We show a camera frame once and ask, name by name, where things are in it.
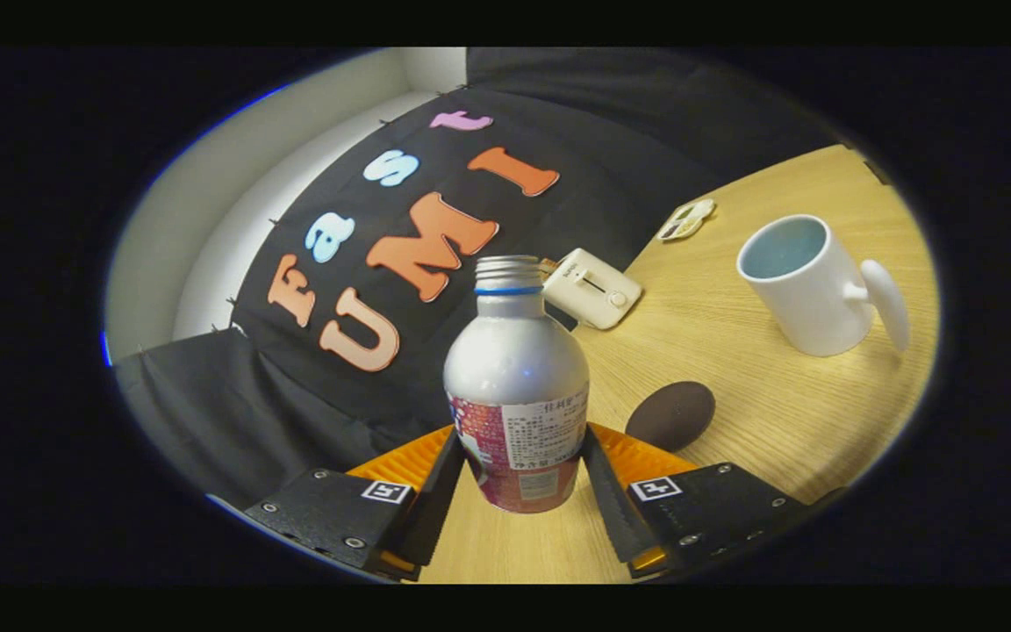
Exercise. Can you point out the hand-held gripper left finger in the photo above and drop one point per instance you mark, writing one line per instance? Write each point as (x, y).
(435, 509)

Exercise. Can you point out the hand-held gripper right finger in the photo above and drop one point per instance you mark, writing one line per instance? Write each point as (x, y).
(615, 509)

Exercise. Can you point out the dark brown round coaster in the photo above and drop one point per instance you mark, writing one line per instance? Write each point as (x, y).
(670, 415)

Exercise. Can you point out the silver juice bottle red label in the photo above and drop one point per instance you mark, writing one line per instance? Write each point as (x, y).
(514, 360)

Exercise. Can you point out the white cup blue inside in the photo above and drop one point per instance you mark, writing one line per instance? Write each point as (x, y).
(808, 303)

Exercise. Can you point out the wooden table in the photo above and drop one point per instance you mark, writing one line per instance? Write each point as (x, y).
(777, 421)

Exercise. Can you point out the white toaster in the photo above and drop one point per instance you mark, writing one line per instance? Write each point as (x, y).
(593, 290)

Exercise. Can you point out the white compartment tray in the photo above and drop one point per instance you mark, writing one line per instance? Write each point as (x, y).
(685, 221)

